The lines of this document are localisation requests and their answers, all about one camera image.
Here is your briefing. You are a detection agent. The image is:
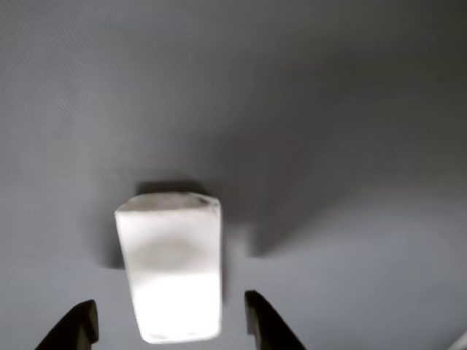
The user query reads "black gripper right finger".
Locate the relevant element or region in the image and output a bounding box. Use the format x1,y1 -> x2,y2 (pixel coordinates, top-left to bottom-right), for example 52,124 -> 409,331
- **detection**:
244,289 -> 308,350

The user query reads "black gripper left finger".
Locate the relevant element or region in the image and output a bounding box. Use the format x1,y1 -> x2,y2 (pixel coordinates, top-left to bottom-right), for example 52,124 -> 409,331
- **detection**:
34,299 -> 100,350

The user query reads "white rectangular eraser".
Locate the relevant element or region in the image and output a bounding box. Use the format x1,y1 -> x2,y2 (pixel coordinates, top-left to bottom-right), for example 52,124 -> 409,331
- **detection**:
113,192 -> 223,345

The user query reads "dark grey textured mat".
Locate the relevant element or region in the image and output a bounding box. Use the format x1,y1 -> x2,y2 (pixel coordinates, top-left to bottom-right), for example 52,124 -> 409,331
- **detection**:
0,0 -> 467,350

